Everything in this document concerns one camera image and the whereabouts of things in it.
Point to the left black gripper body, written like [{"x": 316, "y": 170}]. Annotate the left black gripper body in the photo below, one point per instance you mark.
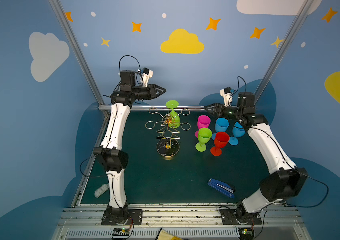
[{"x": 152, "y": 91}]

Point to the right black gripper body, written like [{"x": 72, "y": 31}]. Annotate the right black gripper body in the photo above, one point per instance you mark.
[{"x": 216, "y": 110}]

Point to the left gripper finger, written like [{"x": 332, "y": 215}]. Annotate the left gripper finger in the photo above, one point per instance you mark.
[
  {"x": 158, "y": 93},
  {"x": 159, "y": 88}
]

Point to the blue wine glass front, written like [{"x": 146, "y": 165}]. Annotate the blue wine glass front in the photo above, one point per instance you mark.
[{"x": 221, "y": 125}]

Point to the blue wine glass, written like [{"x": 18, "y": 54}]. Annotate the blue wine glass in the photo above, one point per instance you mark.
[
  {"x": 238, "y": 131},
  {"x": 221, "y": 125}
]

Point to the pink wine glass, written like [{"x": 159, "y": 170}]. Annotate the pink wine glass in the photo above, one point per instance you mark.
[{"x": 203, "y": 122}]

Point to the green wine glass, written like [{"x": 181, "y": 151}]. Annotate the green wine glass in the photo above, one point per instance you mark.
[
  {"x": 204, "y": 135},
  {"x": 174, "y": 116}
]

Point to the red wine glass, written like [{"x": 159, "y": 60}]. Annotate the red wine glass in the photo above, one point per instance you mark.
[{"x": 220, "y": 141}]

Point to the green wine glass back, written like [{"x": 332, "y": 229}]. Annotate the green wine glass back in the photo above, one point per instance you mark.
[{"x": 174, "y": 116}]

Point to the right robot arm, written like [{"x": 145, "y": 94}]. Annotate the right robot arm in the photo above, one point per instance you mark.
[{"x": 285, "y": 180}]

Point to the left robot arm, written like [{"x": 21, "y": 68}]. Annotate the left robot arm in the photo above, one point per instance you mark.
[{"x": 133, "y": 86}]

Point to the blue stapler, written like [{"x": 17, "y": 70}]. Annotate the blue stapler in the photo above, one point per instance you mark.
[{"x": 222, "y": 187}]

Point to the yellow object at bottom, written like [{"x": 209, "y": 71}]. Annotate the yellow object at bottom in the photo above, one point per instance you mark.
[{"x": 164, "y": 235}]

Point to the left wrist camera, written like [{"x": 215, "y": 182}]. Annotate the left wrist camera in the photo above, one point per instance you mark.
[{"x": 146, "y": 75}]

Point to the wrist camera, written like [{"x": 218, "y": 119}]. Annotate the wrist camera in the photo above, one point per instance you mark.
[
  {"x": 227, "y": 94},
  {"x": 146, "y": 75}
]

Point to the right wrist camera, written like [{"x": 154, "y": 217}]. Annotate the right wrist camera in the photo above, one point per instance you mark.
[{"x": 227, "y": 94}]

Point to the gold wire glass rack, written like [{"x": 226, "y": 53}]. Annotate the gold wire glass rack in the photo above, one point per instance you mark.
[{"x": 168, "y": 138}]

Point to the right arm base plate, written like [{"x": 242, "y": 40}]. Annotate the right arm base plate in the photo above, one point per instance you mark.
[{"x": 239, "y": 217}]

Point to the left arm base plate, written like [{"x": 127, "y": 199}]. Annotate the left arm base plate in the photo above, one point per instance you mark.
[{"x": 123, "y": 217}]

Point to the aluminium front rail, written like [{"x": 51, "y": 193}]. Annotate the aluminium front rail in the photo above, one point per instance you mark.
[{"x": 207, "y": 221}]

